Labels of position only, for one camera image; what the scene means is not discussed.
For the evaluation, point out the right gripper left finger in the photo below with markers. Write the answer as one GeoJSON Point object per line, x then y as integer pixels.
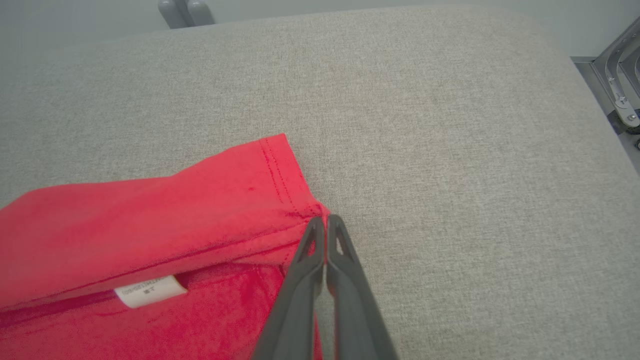
{"type": "Point", "coordinates": [295, 305]}

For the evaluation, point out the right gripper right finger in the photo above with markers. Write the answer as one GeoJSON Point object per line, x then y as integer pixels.
{"type": "Point", "coordinates": [352, 310]}

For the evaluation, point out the red Bulls basketball jersey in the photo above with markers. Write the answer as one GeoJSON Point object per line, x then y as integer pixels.
{"type": "Point", "coordinates": [150, 225]}

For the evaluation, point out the silver metal frame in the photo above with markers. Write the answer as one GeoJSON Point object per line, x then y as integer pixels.
{"type": "Point", "coordinates": [612, 65]}

